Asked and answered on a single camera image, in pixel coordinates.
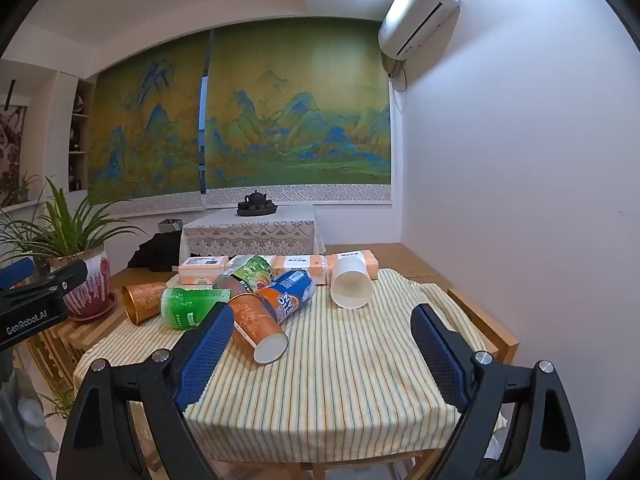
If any green plastic bottle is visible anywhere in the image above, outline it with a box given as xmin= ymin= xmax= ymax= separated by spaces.
xmin=160 ymin=286 xmax=232 ymax=330

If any white air conditioner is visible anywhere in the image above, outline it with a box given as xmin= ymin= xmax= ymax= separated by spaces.
xmin=377 ymin=0 xmax=461 ymax=57

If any recessed wall shelf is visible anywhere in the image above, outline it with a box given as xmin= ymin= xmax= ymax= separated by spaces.
xmin=65 ymin=77 xmax=96 ymax=193

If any air conditioner pipe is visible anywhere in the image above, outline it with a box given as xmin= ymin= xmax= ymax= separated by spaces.
xmin=384 ymin=54 xmax=408 ymax=93

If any green leafy plant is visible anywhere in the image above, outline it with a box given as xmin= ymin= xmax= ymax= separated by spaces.
xmin=0 ymin=176 xmax=146 ymax=273

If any orange patterned paper cup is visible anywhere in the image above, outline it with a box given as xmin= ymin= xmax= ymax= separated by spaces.
xmin=227 ymin=292 xmax=290 ymax=365

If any lace covered low table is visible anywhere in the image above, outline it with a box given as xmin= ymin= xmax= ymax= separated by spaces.
xmin=179 ymin=207 xmax=326 ymax=263

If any black cloth bag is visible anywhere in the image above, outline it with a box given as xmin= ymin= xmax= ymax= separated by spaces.
xmin=127 ymin=232 xmax=182 ymax=272

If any white paper cup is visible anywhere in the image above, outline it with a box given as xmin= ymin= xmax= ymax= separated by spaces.
xmin=330 ymin=256 xmax=374 ymax=309

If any wall scroll painting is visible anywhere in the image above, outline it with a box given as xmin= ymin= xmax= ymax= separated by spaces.
xmin=0 ymin=105 xmax=27 ymax=208

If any striped tablecloth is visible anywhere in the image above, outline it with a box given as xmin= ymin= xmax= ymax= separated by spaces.
xmin=74 ymin=267 xmax=508 ymax=466

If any landscape painting roller blind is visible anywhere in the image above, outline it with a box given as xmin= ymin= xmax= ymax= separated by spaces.
xmin=87 ymin=30 xmax=211 ymax=216
xmin=205 ymin=19 xmax=393 ymax=208

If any orange blue Fanta can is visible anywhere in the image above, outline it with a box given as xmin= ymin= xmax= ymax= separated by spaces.
xmin=255 ymin=269 xmax=317 ymax=323

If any dark tea tray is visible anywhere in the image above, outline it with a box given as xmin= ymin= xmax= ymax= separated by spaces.
xmin=236 ymin=200 xmax=279 ymax=218

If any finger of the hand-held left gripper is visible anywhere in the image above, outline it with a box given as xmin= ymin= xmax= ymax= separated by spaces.
xmin=0 ymin=257 xmax=35 ymax=290
xmin=0 ymin=259 xmax=90 ymax=307

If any orange white carton box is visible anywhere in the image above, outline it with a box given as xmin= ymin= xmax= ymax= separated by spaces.
xmin=227 ymin=254 xmax=328 ymax=287
xmin=178 ymin=255 xmax=230 ymax=286
xmin=324 ymin=248 xmax=380 ymax=286

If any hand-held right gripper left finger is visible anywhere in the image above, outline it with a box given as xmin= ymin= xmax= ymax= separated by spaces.
xmin=56 ymin=302 xmax=236 ymax=480

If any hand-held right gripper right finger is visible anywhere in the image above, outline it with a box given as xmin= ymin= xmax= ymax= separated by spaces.
xmin=410 ymin=302 xmax=587 ymax=480

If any white stone figure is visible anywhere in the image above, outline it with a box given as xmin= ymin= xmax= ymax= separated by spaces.
xmin=0 ymin=360 xmax=61 ymax=480

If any red white flower pot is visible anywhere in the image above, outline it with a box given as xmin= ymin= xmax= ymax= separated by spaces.
xmin=50 ymin=244 xmax=119 ymax=322

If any wooden slatted plant stand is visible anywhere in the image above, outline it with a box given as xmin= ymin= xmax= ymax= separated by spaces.
xmin=24 ymin=290 xmax=151 ymax=396

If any gold orange patterned cup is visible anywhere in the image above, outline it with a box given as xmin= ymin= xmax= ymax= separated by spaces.
xmin=121 ymin=281 xmax=168 ymax=324

